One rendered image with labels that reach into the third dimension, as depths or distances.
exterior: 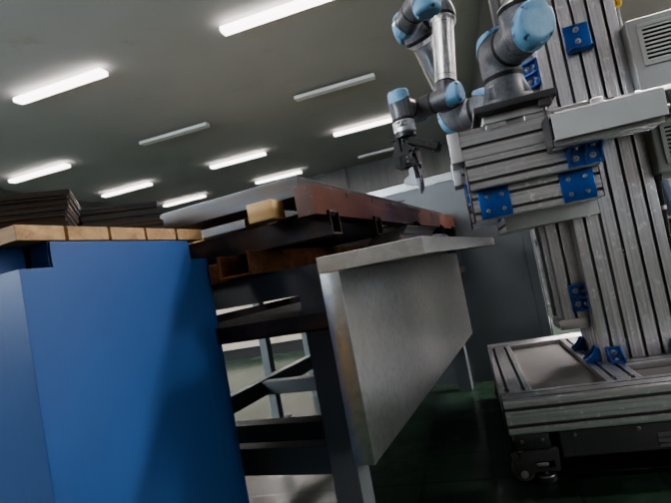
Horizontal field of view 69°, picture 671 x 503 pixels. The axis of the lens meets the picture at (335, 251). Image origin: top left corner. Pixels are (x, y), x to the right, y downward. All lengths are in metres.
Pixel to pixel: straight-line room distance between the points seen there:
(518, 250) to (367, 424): 1.69
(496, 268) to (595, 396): 1.15
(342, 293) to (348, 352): 0.11
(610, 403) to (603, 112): 0.74
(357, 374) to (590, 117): 0.91
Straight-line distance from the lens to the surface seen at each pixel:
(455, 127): 2.14
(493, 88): 1.57
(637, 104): 1.47
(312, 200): 0.94
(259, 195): 1.04
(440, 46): 1.88
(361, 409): 0.91
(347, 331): 0.88
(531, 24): 1.49
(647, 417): 1.50
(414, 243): 0.83
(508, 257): 2.47
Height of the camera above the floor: 0.64
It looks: 3 degrees up
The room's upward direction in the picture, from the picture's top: 11 degrees counter-clockwise
